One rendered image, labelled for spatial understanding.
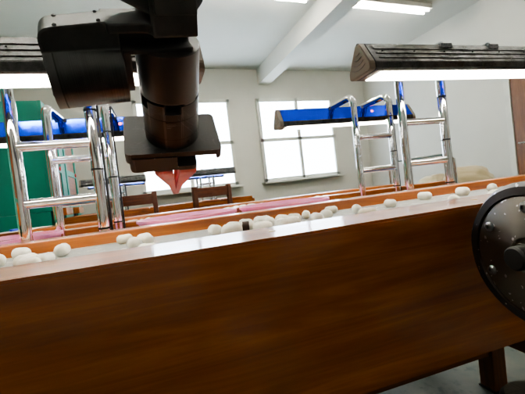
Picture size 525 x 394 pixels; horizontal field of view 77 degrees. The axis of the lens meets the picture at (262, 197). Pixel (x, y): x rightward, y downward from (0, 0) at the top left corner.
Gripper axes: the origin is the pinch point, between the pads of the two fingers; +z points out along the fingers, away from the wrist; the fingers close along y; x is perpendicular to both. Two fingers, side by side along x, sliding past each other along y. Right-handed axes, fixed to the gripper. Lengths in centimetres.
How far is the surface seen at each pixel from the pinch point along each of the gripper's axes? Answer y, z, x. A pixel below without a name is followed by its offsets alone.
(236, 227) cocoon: -9.6, 11.9, 0.1
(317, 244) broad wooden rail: -12.9, -6.2, 15.3
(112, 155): 14, 37, -46
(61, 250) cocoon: 18.6, 18.4, -4.4
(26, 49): 19.9, -3.0, -29.3
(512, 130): -432, 178, -196
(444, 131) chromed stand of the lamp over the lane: -81, 20, -29
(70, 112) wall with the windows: 116, 308, -436
